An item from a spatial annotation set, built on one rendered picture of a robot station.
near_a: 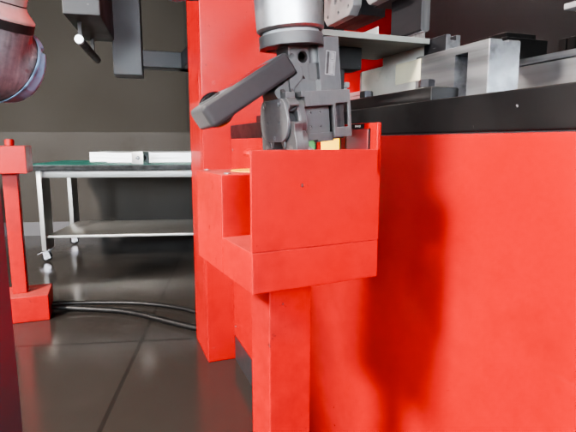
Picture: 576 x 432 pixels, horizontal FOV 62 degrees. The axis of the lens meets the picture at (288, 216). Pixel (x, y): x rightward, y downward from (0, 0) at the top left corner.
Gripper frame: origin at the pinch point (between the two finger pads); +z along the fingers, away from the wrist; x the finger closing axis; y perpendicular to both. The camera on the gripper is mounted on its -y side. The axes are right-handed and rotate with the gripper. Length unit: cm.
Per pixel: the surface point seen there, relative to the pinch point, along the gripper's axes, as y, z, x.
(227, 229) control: -6.0, 1.3, 4.6
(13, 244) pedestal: -45, 33, 199
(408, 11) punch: 42, -30, 27
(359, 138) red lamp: 9.4, -8.2, -1.7
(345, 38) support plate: 23.6, -23.9, 21.4
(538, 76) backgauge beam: 64, -16, 15
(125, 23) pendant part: 13, -58, 171
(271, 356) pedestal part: -2.8, 17.8, 2.3
